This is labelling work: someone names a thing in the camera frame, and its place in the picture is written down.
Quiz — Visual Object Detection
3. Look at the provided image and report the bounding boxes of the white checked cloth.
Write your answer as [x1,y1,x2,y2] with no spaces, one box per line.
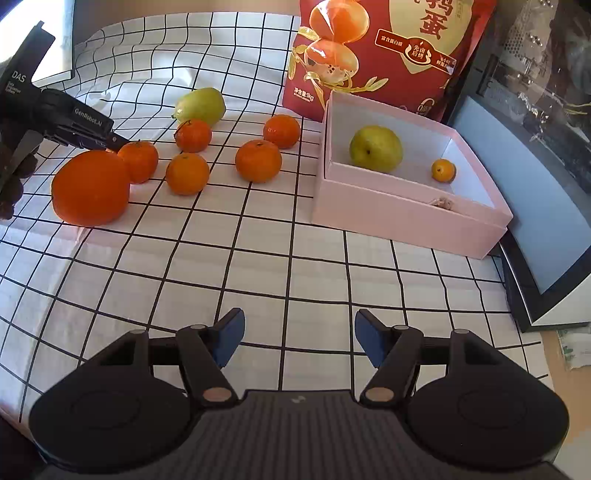
[0,11,555,418]

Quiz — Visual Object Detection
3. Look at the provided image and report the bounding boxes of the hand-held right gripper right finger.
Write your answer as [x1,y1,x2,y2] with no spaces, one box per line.
[355,309,518,409]

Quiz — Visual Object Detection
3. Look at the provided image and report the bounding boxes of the red snack bag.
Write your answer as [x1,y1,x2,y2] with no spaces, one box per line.
[281,0,499,123]

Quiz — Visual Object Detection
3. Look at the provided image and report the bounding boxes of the large orange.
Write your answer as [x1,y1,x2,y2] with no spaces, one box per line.
[51,150,131,228]

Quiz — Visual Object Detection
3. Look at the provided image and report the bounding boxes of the green pear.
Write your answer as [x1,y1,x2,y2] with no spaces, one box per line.
[348,126,404,174]
[173,88,227,126]

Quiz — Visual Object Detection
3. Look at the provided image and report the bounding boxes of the person's left hand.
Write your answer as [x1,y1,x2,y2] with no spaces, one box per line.
[0,156,38,220]

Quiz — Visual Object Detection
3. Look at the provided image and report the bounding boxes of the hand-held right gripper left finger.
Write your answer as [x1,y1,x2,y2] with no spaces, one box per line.
[82,308,245,409]

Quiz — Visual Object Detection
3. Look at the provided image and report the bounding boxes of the black framed board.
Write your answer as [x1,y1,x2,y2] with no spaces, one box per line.
[445,46,591,334]

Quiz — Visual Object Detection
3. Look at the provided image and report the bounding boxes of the small orange mandarin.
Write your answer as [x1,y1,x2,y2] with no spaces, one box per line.
[431,158,458,184]

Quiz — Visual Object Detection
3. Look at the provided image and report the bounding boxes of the pink cardboard box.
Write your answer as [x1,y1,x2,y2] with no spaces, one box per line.
[310,91,514,258]

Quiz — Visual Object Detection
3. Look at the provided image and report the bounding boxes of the printed paper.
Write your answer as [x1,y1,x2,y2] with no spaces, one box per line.
[556,323,591,370]

